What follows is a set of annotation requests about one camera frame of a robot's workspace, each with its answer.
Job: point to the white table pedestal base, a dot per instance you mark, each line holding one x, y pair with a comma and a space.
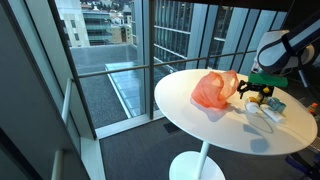
190, 166

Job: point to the dark floor vent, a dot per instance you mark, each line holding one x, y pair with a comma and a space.
171, 127

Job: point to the small orange object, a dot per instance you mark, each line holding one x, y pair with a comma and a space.
313, 109

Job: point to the white container with orange label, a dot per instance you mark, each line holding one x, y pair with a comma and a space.
252, 106

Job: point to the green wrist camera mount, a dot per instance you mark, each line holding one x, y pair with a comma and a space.
268, 80

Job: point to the teal small box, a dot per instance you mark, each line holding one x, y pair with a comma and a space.
276, 105

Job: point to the yellow capped pill bottle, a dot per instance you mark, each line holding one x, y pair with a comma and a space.
266, 90

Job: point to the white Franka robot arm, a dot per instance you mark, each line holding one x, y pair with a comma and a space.
283, 50

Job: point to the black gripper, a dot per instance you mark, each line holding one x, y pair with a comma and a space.
261, 90

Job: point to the black and blue equipment stand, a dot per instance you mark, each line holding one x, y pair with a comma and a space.
301, 165

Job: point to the grey window handrail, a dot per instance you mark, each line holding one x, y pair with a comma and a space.
113, 71

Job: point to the orange plastic bag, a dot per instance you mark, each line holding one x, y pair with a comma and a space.
213, 90

